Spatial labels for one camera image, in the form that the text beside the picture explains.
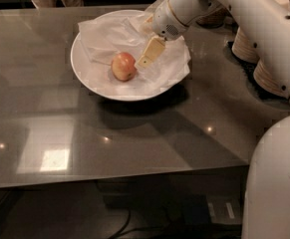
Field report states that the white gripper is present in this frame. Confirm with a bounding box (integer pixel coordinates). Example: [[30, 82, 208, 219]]
[[136, 0, 188, 69]]

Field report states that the red yellow apple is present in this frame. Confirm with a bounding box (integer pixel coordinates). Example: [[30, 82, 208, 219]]
[[111, 52, 137, 82]]

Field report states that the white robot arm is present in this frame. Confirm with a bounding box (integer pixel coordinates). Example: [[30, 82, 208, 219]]
[[149, 0, 290, 239]]

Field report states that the white crumpled paper sheet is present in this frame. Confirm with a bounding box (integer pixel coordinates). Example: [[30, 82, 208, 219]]
[[77, 0, 191, 97]]

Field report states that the glass jar with grains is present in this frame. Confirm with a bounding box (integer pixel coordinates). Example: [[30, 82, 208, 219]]
[[195, 5, 229, 28]]

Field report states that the tall stack of paper plates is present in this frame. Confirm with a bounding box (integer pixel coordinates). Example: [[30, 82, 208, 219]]
[[232, 29, 259, 64]]

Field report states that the lower stack of paper plates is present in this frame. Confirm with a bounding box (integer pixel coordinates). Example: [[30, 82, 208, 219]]
[[253, 60, 286, 98]]

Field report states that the dark box with labels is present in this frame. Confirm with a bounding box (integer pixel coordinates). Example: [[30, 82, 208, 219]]
[[181, 195, 242, 226]]

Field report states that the black cable under table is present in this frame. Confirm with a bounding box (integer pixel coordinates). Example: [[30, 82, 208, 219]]
[[94, 179, 245, 239]]

